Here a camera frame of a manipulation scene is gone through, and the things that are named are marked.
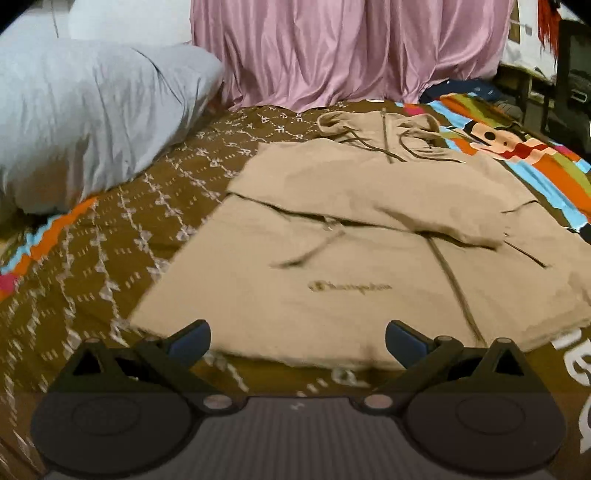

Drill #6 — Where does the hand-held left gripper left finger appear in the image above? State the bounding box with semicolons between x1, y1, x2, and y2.
55;319;249;414

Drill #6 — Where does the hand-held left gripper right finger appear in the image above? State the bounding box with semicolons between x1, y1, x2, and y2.
353;319;539;414

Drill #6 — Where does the beige hoodie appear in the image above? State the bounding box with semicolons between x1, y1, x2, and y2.
127;108;591;370

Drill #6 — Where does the brown printed blanket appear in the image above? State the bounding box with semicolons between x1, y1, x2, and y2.
0;95;591;480

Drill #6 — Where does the grey pillow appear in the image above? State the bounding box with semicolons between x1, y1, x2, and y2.
0;39;227;217

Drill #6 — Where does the dark blue bag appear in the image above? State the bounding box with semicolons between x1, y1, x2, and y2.
418;78;509;104

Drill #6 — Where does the dark desk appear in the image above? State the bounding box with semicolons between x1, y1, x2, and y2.
498;58;556;132

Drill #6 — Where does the pink curtain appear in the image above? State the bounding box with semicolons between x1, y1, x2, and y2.
189;0;515;112

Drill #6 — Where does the black office chair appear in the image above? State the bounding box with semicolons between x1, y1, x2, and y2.
553;21;591;155

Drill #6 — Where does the white pillow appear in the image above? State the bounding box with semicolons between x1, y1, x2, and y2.
68;0;195;47

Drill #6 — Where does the red hanging cloth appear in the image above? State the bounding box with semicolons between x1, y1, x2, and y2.
537;0;563;61

